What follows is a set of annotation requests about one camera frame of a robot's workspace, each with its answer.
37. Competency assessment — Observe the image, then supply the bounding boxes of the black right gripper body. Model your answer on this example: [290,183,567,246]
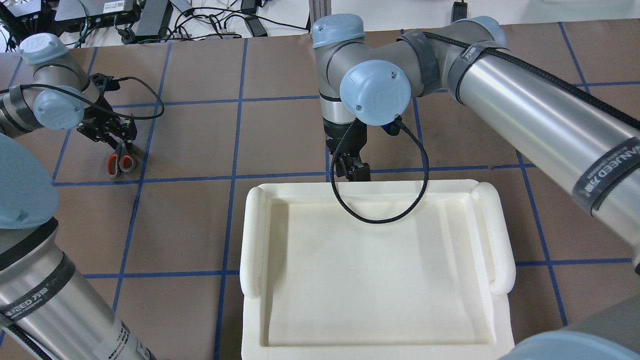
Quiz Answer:
[323,118,368,166]

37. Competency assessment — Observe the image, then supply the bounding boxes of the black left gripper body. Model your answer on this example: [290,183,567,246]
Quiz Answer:
[77,73,138,144]

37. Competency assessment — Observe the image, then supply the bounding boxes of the grey orange scissors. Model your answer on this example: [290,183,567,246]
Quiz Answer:
[105,141,137,179]

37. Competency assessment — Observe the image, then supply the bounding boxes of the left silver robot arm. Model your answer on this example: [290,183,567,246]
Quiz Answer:
[0,33,155,360]

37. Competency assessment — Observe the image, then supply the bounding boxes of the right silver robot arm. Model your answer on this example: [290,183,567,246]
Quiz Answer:
[310,13,640,273]

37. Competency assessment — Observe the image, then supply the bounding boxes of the white foam tray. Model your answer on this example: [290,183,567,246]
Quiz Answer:
[239,179,516,360]

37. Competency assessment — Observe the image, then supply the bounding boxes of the black power adapter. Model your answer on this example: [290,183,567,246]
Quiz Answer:
[134,0,173,42]

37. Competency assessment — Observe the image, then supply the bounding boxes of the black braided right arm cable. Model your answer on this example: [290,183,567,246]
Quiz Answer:
[329,116,430,224]

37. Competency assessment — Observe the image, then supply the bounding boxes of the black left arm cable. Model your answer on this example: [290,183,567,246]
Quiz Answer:
[0,76,165,121]

